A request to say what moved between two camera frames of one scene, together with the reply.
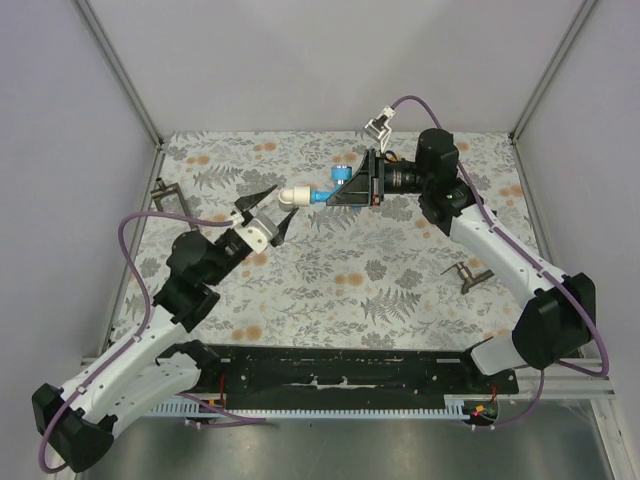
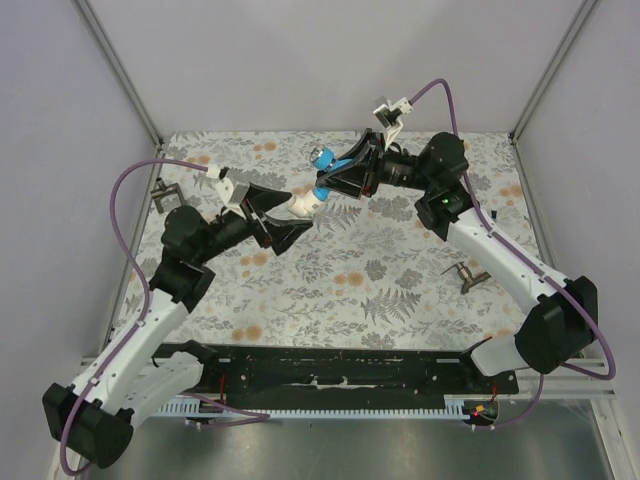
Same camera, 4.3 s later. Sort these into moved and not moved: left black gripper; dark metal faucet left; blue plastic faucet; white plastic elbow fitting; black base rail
Moved: left black gripper; blue plastic faucet; white plastic elbow fitting
Not moved: dark metal faucet left; black base rail
